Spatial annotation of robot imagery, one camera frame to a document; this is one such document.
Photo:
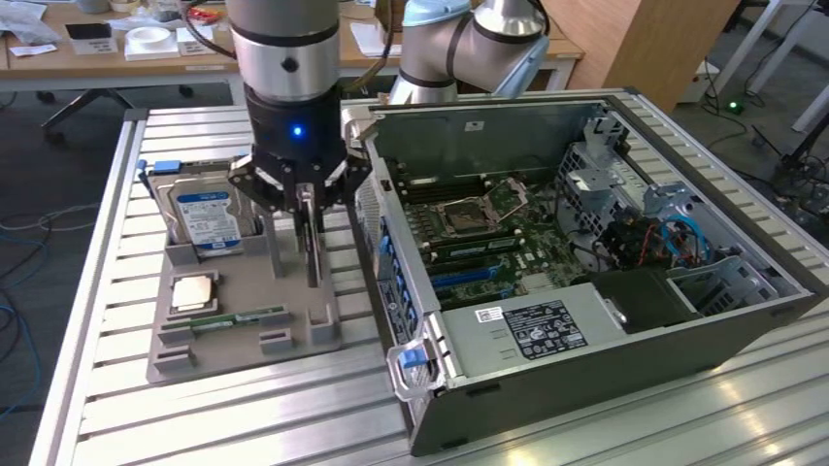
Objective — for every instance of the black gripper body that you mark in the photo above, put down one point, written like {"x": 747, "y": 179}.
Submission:
{"x": 293, "y": 131}

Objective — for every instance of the black graphics card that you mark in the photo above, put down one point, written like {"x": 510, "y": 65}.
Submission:
{"x": 315, "y": 262}

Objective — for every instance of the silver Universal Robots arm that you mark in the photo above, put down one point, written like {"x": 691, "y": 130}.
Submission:
{"x": 284, "y": 48}

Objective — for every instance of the hard disk with blue caddy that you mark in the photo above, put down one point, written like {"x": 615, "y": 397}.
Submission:
{"x": 200, "y": 218}

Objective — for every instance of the CPU socket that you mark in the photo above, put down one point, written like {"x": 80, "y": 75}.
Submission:
{"x": 463, "y": 218}

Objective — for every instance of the grey plastic parts rack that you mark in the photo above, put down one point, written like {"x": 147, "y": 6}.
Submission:
{"x": 259, "y": 291}

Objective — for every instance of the stack of white papers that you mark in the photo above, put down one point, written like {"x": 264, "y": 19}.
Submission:
{"x": 372, "y": 41}

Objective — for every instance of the plain white box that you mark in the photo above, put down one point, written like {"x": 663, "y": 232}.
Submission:
{"x": 191, "y": 46}

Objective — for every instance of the metal socket cover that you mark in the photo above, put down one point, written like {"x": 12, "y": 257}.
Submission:
{"x": 504, "y": 199}

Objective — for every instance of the CPU chip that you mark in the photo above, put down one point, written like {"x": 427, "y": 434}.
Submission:
{"x": 192, "y": 293}

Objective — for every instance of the blue expansion slot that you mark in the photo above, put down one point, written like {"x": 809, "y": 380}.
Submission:
{"x": 466, "y": 276}

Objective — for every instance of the small red items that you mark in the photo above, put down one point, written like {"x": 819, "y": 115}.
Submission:
{"x": 205, "y": 17}

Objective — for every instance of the brown cardboard box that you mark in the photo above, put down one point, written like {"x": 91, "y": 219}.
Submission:
{"x": 390, "y": 14}

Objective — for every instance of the green RAM stick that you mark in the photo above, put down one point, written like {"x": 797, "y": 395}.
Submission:
{"x": 220, "y": 321}

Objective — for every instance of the white tape roll on box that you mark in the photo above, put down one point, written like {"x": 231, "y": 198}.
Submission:
{"x": 149, "y": 41}

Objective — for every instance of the black office chair base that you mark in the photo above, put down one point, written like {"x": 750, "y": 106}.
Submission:
{"x": 84, "y": 99}

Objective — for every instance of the wooden desk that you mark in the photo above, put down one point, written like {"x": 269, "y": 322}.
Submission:
{"x": 97, "y": 63}

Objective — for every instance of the green motherboard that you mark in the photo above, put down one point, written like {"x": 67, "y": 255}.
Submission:
{"x": 550, "y": 259}

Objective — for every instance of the small silver chipset heatsink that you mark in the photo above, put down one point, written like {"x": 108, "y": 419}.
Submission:
{"x": 534, "y": 282}

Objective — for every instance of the white box with black top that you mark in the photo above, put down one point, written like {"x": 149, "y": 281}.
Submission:
{"x": 91, "y": 39}

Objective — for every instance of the silver metal drive cage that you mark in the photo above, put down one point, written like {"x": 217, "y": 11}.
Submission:
{"x": 595, "y": 194}

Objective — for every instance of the blue case release latch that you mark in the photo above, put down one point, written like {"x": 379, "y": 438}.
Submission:
{"x": 410, "y": 359}

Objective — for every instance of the grey power supply unit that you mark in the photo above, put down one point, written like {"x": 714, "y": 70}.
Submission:
{"x": 479, "y": 349}

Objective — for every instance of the grey cup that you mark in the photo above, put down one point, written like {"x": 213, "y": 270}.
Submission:
{"x": 93, "y": 6}

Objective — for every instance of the red and white card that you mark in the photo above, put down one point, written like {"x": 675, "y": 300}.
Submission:
{"x": 32, "y": 49}

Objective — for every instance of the clear plastic bags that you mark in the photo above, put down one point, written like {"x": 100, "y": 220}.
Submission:
{"x": 25, "y": 19}

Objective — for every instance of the open grey PC case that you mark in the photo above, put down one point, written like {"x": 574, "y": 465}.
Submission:
{"x": 582, "y": 388}

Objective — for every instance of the wooden cabinet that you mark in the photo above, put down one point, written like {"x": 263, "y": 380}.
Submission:
{"x": 679, "y": 48}

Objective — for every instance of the white device by cabinet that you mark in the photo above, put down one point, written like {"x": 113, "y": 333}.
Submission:
{"x": 705, "y": 82}

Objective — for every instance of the silver disk bay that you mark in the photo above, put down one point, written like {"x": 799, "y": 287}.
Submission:
{"x": 745, "y": 281}

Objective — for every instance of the black stand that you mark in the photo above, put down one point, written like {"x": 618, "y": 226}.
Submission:
{"x": 799, "y": 160}

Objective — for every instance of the white table frame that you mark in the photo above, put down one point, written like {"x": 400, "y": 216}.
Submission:
{"x": 770, "y": 48}

